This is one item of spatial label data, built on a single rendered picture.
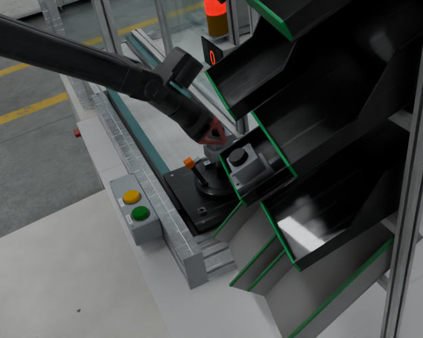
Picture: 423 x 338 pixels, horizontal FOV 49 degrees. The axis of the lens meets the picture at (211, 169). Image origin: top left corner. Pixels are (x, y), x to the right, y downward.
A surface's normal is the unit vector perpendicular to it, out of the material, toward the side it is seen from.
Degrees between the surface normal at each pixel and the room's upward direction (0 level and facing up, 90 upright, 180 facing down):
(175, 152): 0
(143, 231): 90
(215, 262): 90
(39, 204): 0
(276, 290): 45
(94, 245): 0
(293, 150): 25
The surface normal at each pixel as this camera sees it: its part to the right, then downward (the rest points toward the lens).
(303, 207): -0.53, -0.60
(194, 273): 0.41, 0.51
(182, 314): -0.14, -0.79
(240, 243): -0.77, -0.37
